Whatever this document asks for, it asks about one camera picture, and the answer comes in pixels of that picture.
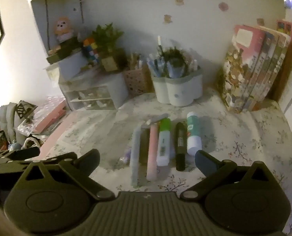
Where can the pink plush doll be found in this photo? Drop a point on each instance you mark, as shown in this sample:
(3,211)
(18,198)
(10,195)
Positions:
(63,30)

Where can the pink book stack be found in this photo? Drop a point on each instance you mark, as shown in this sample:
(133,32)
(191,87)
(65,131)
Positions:
(43,116)

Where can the green cap highlighter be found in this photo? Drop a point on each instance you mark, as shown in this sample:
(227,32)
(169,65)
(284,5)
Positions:
(164,143)

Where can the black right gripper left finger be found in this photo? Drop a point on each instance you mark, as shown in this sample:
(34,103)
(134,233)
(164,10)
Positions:
(82,167)

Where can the grey blue pen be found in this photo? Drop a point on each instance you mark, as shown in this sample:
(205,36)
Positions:
(134,156)

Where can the black marker pen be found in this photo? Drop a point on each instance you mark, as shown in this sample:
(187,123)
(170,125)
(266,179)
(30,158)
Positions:
(180,144)

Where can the potted green plant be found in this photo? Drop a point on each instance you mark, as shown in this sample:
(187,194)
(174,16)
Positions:
(113,57)

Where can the floral tablecloth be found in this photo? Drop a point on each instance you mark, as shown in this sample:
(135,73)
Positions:
(262,135)

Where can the stack of cartoon books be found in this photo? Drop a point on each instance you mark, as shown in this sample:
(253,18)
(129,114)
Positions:
(252,63)

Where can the pink perforated pen cup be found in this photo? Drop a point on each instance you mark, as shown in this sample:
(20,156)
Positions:
(138,81)

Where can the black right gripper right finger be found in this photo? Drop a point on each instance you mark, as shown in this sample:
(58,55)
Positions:
(210,166)

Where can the white desktop drawer organizer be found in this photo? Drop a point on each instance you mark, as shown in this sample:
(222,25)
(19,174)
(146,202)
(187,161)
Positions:
(95,92)

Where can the colourful rubik cube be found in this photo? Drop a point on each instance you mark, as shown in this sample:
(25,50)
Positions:
(90,48)

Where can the green white glue stick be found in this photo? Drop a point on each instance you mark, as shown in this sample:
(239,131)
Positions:
(194,143)

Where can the white flower-shaped pen holder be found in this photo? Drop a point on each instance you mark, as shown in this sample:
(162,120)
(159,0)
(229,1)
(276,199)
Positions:
(179,92)

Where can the white storage box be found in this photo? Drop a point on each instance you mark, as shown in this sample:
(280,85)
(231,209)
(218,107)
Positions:
(72,65)

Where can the small purple correction pen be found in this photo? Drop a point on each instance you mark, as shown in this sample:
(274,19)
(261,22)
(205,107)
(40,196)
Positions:
(124,160)

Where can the pink highlighter pen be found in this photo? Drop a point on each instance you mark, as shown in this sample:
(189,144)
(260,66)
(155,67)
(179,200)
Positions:
(152,153)

